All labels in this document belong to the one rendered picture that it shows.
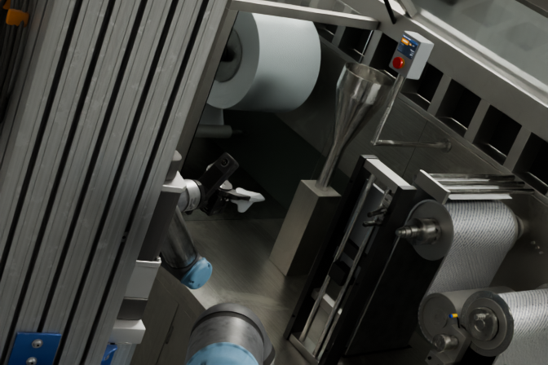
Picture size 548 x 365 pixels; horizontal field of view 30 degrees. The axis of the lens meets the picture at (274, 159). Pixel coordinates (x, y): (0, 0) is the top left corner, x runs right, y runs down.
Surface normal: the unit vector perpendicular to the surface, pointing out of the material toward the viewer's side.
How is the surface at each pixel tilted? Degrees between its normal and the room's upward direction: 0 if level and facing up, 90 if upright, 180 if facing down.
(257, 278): 0
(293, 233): 90
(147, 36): 90
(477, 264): 92
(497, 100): 90
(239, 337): 2
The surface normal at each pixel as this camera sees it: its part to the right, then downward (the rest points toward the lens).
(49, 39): 0.38, 0.49
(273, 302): 0.34, -0.86
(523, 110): -0.76, -0.02
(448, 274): 0.55, 0.53
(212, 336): -0.26, -0.90
